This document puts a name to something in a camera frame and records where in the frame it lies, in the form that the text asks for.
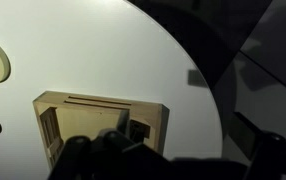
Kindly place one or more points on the light wooden slotted tray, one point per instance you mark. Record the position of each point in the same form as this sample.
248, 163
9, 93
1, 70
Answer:
86, 120

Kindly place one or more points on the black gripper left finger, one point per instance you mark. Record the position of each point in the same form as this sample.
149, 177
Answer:
93, 156

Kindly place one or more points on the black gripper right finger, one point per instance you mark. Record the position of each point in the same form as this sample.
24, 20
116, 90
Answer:
276, 156

